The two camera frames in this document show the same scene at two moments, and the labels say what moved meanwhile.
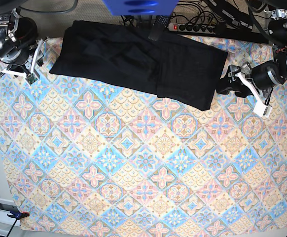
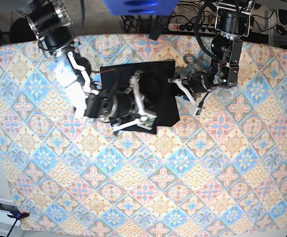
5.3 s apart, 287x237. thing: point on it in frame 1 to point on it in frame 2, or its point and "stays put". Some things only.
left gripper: x=17 y=54 to x=113 y=103
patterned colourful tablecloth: x=83 y=155 stays put
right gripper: x=265 y=74 to x=198 y=81
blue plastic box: x=140 y=7 stays put
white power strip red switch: x=180 y=27 stays put
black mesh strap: x=160 y=24 stays put
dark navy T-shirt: x=120 y=54 to x=152 y=86
